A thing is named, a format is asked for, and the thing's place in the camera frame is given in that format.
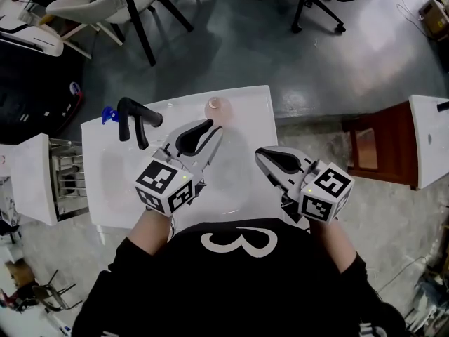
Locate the brown wooden sink cabinet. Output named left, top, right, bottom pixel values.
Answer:
left=342, top=100, right=419, bottom=192

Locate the black office chair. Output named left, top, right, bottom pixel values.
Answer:
left=255, top=0, right=347, bottom=34

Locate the cardboard box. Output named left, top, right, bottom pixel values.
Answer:
left=418, top=0, right=449, bottom=42

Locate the small white basin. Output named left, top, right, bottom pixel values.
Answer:
left=408, top=94, right=449, bottom=190

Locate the white slab worktop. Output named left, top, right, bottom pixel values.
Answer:
left=0, top=133, right=60, bottom=227

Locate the white sink basin vanity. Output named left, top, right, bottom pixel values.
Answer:
left=80, top=84, right=280, bottom=230

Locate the person's left forearm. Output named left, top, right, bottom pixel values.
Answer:
left=126, top=207, right=175, bottom=256

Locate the dark grey chair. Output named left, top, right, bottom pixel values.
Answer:
left=89, top=0, right=194, bottom=67

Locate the person's black printed shirt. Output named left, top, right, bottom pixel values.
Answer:
left=72, top=218, right=408, bottom=337

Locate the black folding stool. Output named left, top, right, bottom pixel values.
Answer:
left=31, top=268, right=83, bottom=312

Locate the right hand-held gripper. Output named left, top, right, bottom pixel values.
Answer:
left=255, top=145, right=355, bottom=224

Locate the black faucet with lever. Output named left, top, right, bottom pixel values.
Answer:
left=116, top=96, right=164, bottom=151

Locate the cream wooden chair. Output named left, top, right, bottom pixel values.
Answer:
left=36, top=11, right=124, bottom=60

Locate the pink cup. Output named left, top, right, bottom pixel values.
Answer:
left=203, top=95, right=233, bottom=128

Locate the person's right forearm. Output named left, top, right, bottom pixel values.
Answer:
left=308, top=218, right=358, bottom=276

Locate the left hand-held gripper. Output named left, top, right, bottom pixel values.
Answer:
left=134, top=117, right=224, bottom=218

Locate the light grey chair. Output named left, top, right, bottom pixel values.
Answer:
left=45, top=0, right=173, bottom=47

